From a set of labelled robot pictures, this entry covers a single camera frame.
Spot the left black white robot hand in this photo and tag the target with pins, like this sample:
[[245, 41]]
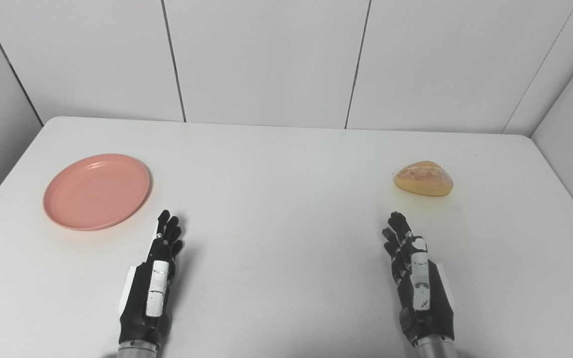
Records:
[[142, 303]]

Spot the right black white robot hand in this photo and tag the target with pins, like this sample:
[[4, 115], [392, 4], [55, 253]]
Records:
[[428, 308]]

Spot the pink round plate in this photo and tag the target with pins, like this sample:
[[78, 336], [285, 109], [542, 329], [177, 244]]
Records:
[[96, 192]]

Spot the golden bread roll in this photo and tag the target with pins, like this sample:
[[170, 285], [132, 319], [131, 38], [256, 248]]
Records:
[[424, 179]]

